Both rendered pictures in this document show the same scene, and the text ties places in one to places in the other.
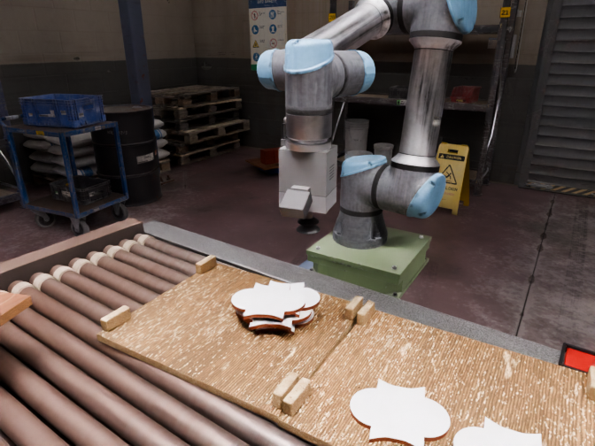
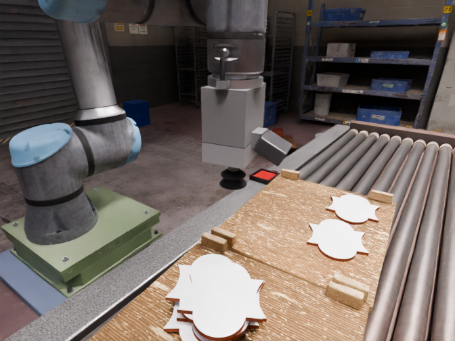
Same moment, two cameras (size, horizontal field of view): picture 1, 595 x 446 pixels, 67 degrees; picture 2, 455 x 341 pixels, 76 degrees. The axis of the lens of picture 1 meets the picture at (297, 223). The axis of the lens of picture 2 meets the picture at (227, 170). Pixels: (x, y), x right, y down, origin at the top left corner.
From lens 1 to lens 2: 0.84 m
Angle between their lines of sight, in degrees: 80
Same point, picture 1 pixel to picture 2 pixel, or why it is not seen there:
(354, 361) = (284, 254)
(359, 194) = (71, 170)
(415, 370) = (288, 226)
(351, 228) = (76, 214)
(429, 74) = not seen: hidden behind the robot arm
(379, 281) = (145, 232)
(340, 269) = (108, 254)
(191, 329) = not seen: outside the picture
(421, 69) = not seen: hidden behind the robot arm
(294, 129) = (258, 59)
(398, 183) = (114, 137)
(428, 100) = (101, 47)
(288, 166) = (250, 111)
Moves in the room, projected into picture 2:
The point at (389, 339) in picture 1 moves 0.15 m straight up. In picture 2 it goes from (253, 232) to (256, 174)
